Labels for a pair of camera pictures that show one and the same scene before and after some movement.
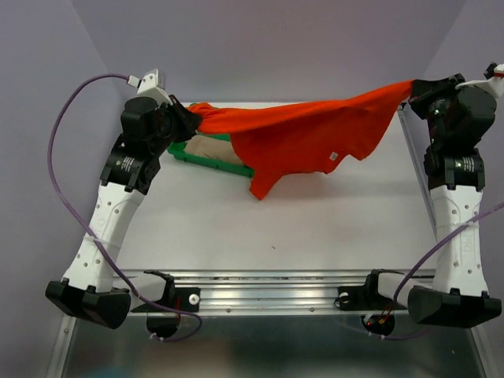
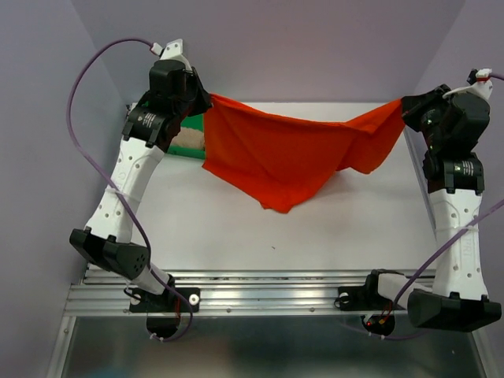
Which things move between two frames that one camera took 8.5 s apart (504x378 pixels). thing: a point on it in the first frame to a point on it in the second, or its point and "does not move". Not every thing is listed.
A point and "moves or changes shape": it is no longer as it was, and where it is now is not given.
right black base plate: (365, 298) does not move
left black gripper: (190, 120) to (205, 101)
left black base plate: (184, 299) does not move
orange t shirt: (307, 135) moves or changes shape
